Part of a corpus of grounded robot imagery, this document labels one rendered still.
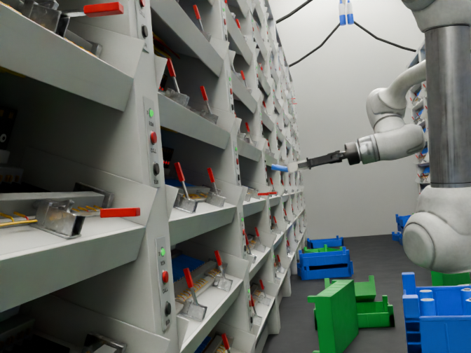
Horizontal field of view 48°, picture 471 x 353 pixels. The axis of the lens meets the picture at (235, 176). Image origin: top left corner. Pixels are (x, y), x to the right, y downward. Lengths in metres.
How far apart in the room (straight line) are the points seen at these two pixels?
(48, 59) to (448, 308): 0.72
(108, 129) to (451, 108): 0.86
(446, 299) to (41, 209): 0.66
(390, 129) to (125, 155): 1.19
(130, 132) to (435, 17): 0.85
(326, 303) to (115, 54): 1.24
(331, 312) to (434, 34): 0.91
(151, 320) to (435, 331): 0.37
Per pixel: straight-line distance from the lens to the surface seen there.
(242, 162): 2.07
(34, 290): 0.47
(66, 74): 0.55
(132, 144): 0.69
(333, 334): 1.78
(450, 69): 1.32
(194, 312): 0.96
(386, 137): 1.73
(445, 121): 1.32
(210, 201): 1.20
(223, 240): 1.37
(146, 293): 0.69
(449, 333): 0.75
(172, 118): 0.88
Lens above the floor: 0.56
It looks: 2 degrees up
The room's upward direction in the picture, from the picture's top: 5 degrees counter-clockwise
